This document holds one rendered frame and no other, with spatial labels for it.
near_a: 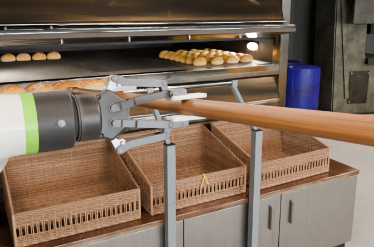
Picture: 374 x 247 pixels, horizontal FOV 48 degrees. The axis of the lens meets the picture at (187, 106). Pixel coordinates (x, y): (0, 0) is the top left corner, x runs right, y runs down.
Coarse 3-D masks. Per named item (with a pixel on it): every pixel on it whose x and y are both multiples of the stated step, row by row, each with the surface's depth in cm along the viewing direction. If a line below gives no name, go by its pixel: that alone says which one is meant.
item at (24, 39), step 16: (96, 32) 204; (112, 32) 207; (128, 32) 211; (144, 32) 215; (160, 32) 219; (176, 32) 224; (192, 32) 228; (208, 32) 233; (224, 32) 238; (240, 32) 243; (256, 32) 248; (272, 32) 255; (288, 32) 263
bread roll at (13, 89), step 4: (4, 88) 157; (8, 88) 157; (12, 88) 158; (16, 88) 158; (20, 88) 159; (0, 92) 157; (4, 92) 156; (8, 92) 156; (12, 92) 157; (16, 92) 158; (20, 92) 158
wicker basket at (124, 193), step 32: (32, 160) 211; (64, 160) 218; (96, 160) 226; (32, 192) 210; (64, 192) 217; (96, 192) 221; (128, 192) 189; (32, 224) 172; (64, 224) 178; (96, 224) 185
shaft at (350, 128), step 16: (128, 96) 101; (176, 112) 78; (192, 112) 72; (208, 112) 66; (224, 112) 62; (240, 112) 58; (256, 112) 55; (272, 112) 52; (288, 112) 50; (304, 112) 48; (320, 112) 46; (336, 112) 45; (272, 128) 53; (288, 128) 50; (304, 128) 47; (320, 128) 45; (336, 128) 43; (352, 128) 41; (368, 128) 40; (368, 144) 40
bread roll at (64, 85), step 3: (66, 81) 168; (69, 81) 168; (72, 81) 169; (60, 84) 167; (63, 84) 167; (66, 84) 167; (69, 84) 167; (72, 84) 168; (75, 84) 169; (57, 87) 167; (60, 87) 166; (63, 87) 166; (66, 87) 166
